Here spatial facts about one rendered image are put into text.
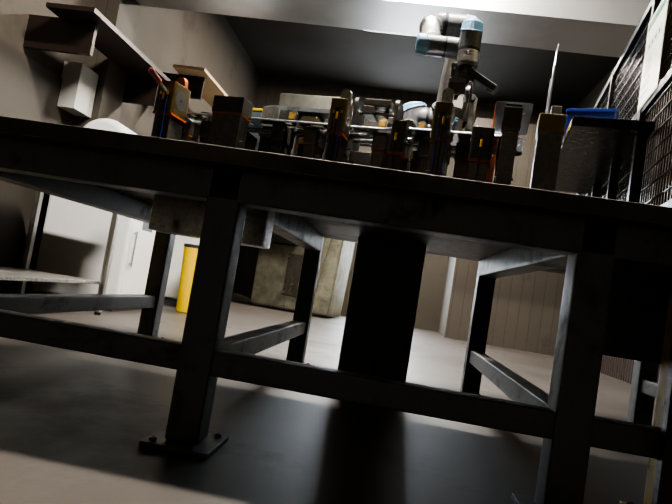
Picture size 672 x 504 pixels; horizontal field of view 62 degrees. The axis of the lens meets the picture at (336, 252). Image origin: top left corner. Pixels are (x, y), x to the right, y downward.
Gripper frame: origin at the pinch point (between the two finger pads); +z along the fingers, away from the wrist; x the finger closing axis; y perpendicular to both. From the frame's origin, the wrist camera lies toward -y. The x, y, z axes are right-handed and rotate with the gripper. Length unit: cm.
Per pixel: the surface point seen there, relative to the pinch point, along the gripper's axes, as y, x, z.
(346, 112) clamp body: 37.8, 16.1, 4.9
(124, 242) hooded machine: 229, -141, 57
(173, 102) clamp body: 102, 19, 6
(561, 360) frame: -33, 60, 71
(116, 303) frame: 137, -18, 85
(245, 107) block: 76, 14, 5
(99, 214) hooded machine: 250, -138, 41
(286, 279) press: 234, -490, 69
